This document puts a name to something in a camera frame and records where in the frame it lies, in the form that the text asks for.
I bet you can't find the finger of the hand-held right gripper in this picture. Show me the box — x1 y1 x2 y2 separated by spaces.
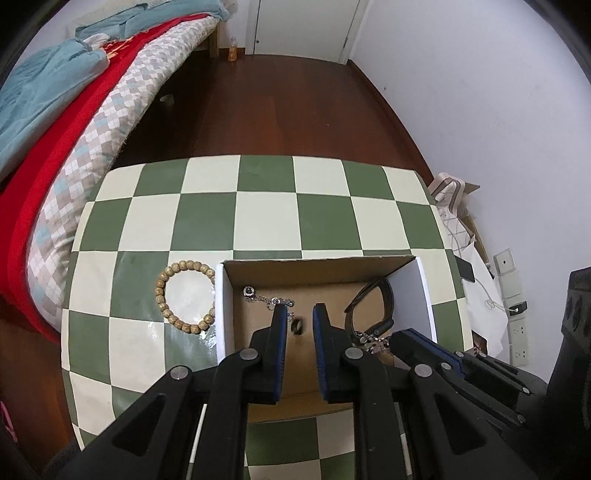
405 328 550 401
392 330 532 430

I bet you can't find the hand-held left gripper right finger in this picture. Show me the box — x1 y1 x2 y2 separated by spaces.
313 303 539 480

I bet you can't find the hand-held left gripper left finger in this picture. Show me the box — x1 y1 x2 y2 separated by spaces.
55 304 290 480

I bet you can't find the cardboard box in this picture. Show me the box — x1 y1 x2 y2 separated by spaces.
215 255 437 423

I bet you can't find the thick silver chain bracelet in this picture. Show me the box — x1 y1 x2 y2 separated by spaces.
350 329 394 357

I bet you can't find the silver pendant necklace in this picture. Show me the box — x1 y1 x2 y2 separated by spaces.
243 285 297 324

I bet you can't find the black smart band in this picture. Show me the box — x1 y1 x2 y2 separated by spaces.
344 278 396 345

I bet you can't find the white paper bag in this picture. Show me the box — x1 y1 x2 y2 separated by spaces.
442 208 509 357

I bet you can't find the black smartphone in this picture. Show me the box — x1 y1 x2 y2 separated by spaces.
455 256 476 284

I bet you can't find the green white checkered tablecloth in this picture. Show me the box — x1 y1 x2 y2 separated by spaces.
60 154 476 480

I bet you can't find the printed white tote bag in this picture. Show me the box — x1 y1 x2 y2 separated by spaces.
427 172 464 222

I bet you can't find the grey white checkered bed sheet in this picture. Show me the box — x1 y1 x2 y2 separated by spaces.
25 18 218 334

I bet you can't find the bed with checkered cover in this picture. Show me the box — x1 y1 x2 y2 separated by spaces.
0 14 218 344

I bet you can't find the white door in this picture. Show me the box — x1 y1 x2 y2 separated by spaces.
245 0 364 64

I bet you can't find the light blue quilt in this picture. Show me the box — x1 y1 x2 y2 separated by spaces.
0 37 110 182

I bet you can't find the white charging cable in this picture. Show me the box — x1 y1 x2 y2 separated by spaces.
475 267 509 315

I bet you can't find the wooden bead bracelet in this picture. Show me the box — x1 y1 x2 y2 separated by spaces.
154 260 217 334

